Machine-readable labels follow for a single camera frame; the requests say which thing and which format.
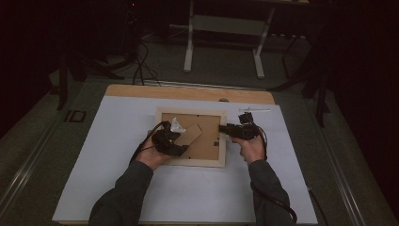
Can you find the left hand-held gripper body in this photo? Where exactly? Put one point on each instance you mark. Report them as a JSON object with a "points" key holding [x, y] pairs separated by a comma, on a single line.
{"points": [[164, 138]]}

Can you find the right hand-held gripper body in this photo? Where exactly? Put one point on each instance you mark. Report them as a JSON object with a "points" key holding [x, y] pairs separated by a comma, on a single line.
{"points": [[246, 130]]}

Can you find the wooden picture frame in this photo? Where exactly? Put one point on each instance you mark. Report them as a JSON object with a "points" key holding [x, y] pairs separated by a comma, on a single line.
{"points": [[208, 138]]}

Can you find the person's right hand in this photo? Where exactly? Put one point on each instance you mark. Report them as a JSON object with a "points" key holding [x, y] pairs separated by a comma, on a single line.
{"points": [[252, 150]]}

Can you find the person's left hand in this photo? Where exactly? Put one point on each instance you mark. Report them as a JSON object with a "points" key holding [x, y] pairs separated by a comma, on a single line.
{"points": [[152, 157]]}

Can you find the black metal stand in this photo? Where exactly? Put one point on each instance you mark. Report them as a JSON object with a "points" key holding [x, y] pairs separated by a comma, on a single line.
{"points": [[320, 94], [63, 81]]}

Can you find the black floor socket plate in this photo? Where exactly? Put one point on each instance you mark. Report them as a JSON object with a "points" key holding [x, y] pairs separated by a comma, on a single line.
{"points": [[75, 116]]}

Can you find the metal floor rail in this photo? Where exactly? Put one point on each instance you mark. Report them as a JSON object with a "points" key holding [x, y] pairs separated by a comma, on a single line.
{"points": [[28, 166], [340, 169]]}

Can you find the white metal desk frame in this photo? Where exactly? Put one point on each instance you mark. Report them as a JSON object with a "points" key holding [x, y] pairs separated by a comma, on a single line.
{"points": [[226, 25]]}

